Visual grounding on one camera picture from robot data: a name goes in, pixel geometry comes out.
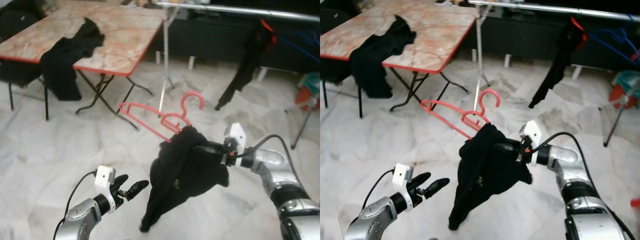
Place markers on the silver metal clothes rack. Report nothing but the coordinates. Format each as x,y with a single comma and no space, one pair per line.
240,11
550,10

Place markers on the red hanger with green hook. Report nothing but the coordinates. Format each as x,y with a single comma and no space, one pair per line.
577,23
267,26

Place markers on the red plastic clothes hanger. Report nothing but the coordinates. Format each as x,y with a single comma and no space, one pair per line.
192,93
490,91

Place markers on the red plastic stool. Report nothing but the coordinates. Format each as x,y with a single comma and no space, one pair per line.
636,203

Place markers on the blue clothes hanger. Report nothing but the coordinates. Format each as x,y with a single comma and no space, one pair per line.
612,47
300,50

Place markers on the red bin with teal bag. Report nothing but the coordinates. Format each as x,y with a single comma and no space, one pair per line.
620,97
306,100

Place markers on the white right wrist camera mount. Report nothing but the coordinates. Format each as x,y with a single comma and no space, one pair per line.
236,137
532,135

